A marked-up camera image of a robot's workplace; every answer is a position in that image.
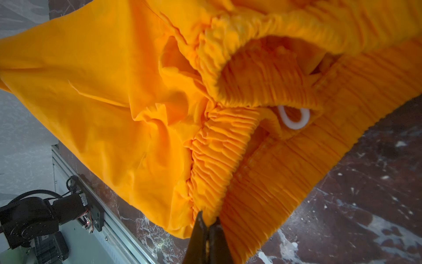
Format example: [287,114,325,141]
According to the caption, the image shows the aluminium mounting rail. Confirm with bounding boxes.
[51,145,159,264]

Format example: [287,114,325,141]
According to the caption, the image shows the orange drawstring shorts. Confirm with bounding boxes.
[1,1,422,264]

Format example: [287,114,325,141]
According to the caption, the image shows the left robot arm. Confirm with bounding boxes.
[1,194,88,249]

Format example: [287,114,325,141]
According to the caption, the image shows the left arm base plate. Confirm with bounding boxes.
[66,175,105,233]

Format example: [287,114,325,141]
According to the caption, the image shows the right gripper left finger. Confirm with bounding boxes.
[182,211,208,264]

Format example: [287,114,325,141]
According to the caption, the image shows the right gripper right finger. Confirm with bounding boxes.
[208,218,234,264]

